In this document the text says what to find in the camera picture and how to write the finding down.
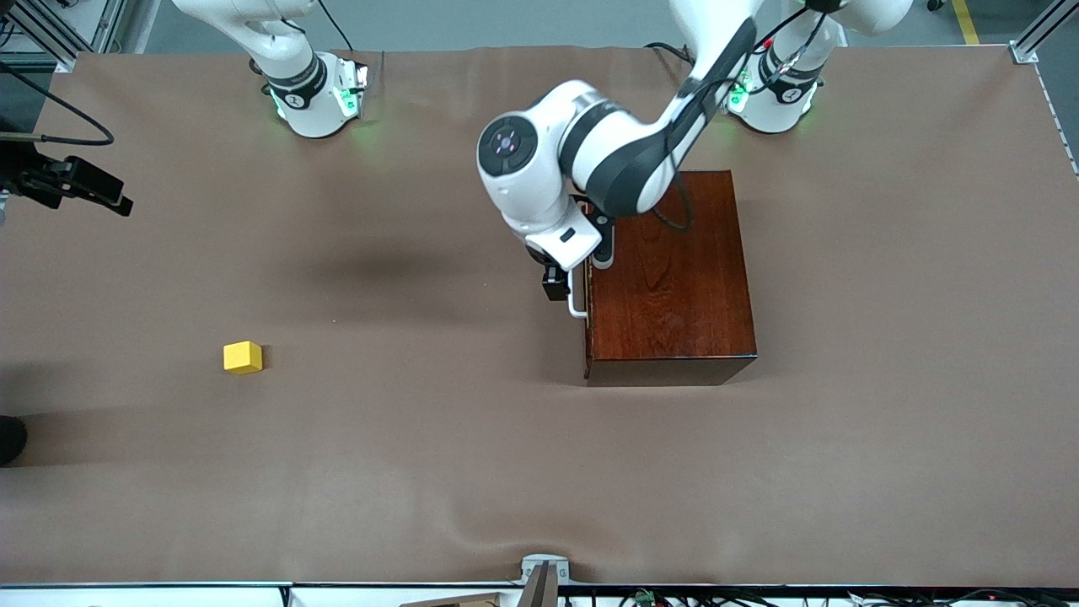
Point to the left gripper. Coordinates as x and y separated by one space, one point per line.
554 283

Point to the yellow cube block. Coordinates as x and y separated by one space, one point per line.
243 358

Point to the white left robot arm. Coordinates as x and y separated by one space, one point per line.
523 185

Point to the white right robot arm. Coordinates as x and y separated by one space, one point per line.
308 110

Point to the dark wooden drawer cabinet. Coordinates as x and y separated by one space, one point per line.
674 295

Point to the black rounded object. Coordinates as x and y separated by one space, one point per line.
10 440

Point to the large table cover sheet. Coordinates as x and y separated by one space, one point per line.
337 464

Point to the green terminal connector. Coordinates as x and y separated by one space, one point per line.
645 597

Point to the light brown board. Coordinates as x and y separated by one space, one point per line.
464 601

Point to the aluminium frame structure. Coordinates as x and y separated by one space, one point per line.
105 21

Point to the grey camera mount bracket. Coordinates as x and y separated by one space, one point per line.
544 563

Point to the white table edge rail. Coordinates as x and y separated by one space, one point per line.
169 597

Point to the aluminium frame profile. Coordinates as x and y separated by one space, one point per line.
1041 29

